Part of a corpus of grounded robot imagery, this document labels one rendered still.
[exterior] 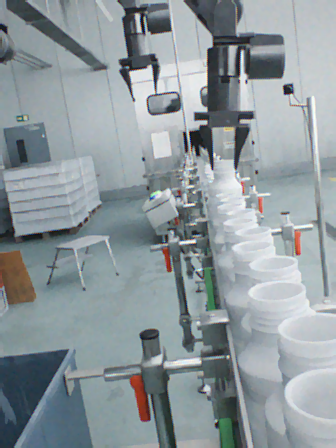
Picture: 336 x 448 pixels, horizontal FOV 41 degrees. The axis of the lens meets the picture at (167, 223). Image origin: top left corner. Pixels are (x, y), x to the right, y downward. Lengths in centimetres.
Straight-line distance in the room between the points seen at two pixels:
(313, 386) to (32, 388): 70
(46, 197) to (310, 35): 710
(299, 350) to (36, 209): 733
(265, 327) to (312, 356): 6
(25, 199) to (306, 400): 740
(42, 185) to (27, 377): 666
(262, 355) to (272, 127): 1091
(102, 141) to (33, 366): 1048
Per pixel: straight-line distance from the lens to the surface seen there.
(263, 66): 80
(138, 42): 126
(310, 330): 26
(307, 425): 19
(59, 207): 742
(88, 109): 1130
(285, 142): 1124
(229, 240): 52
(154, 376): 40
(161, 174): 550
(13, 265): 429
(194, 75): 555
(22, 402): 88
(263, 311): 29
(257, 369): 30
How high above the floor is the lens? 127
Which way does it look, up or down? 11 degrees down
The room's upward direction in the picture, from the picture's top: 9 degrees counter-clockwise
